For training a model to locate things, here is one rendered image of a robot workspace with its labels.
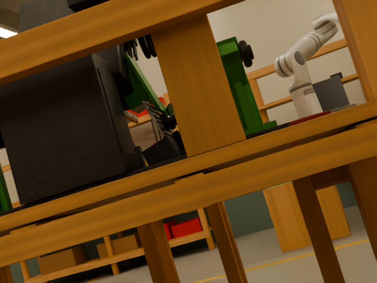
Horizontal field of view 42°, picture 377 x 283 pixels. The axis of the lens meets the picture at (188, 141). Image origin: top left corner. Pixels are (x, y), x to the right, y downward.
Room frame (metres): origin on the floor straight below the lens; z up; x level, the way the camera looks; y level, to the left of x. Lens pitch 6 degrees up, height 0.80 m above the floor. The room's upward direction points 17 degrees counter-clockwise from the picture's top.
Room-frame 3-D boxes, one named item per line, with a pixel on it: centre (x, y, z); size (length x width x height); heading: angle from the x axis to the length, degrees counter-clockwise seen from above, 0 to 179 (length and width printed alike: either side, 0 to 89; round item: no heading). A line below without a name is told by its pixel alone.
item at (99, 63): (1.37, 0.31, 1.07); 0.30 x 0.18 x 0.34; 83
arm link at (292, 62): (1.94, -0.48, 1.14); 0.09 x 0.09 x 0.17; 43
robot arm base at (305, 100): (1.94, -0.49, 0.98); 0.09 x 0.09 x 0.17; 86
